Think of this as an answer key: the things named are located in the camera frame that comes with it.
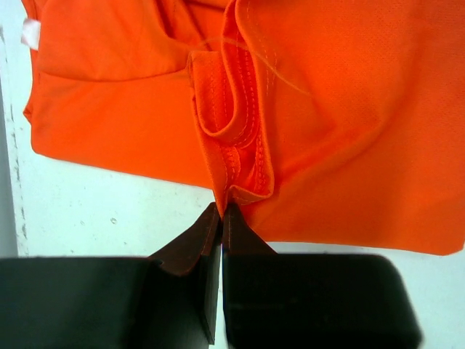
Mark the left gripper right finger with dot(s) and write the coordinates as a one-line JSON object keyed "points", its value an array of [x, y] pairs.
{"points": [[316, 300]]}

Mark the orange t-shirt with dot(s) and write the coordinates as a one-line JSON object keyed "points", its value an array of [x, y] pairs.
{"points": [[333, 122]]}

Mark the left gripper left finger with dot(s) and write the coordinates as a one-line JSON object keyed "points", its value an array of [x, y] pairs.
{"points": [[165, 300]]}

